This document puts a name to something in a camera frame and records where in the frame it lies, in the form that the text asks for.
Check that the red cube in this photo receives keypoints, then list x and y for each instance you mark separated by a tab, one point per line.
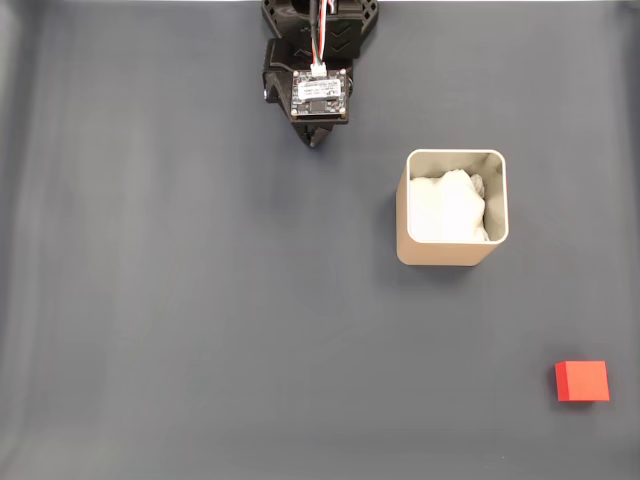
582	382

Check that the beige square box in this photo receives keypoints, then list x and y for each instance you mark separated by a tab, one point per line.
435	254

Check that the white crumpled cloth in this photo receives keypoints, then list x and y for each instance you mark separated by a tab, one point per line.
445	210

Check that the camera circuit board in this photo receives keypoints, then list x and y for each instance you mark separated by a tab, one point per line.
320	95

